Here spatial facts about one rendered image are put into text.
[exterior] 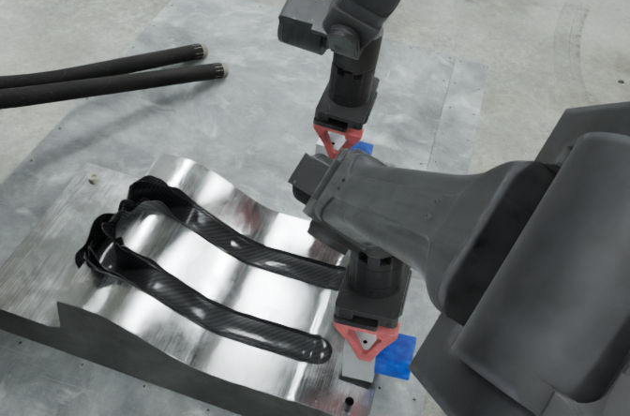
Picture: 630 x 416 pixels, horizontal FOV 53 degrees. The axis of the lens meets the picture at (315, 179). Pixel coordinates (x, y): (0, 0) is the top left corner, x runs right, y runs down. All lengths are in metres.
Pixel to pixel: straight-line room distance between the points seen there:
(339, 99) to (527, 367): 0.68
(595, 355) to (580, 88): 2.81
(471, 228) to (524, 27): 3.02
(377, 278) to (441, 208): 0.38
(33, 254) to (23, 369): 0.15
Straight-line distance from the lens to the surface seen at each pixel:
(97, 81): 1.12
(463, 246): 0.22
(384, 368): 0.75
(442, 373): 0.21
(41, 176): 1.10
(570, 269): 0.18
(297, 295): 0.82
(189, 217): 0.85
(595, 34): 3.39
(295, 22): 0.79
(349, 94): 0.82
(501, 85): 2.80
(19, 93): 1.07
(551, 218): 0.19
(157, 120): 1.16
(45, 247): 0.92
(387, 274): 0.64
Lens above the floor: 1.58
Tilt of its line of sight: 47 degrees down
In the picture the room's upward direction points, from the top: 10 degrees clockwise
